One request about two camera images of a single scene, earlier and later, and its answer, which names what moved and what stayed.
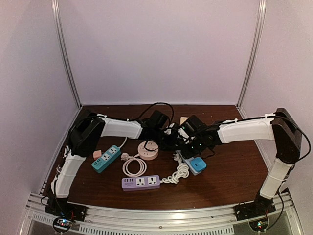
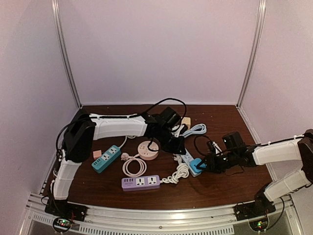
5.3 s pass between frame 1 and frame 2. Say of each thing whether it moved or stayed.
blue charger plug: stayed
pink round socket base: stayed
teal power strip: stayed
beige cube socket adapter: moved
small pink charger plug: stayed
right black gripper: moved
